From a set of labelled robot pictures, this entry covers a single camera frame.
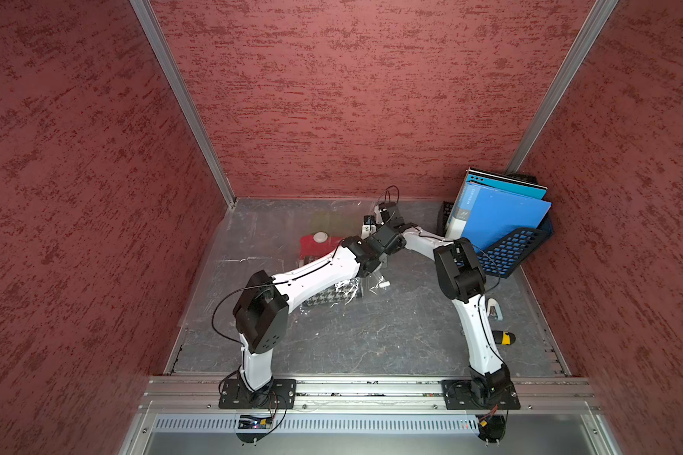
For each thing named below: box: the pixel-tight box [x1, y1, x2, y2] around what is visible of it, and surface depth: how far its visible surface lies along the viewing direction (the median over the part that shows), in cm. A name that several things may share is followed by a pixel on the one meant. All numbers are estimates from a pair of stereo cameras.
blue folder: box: [444, 181, 553, 252], surface depth 87 cm
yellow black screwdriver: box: [492, 329, 517, 346], surface depth 85 cm
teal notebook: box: [465, 167, 549, 201], surface depth 87 cm
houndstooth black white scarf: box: [299, 277, 363, 311], surface depth 89 cm
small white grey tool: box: [487, 297, 504, 322], surface depth 89 cm
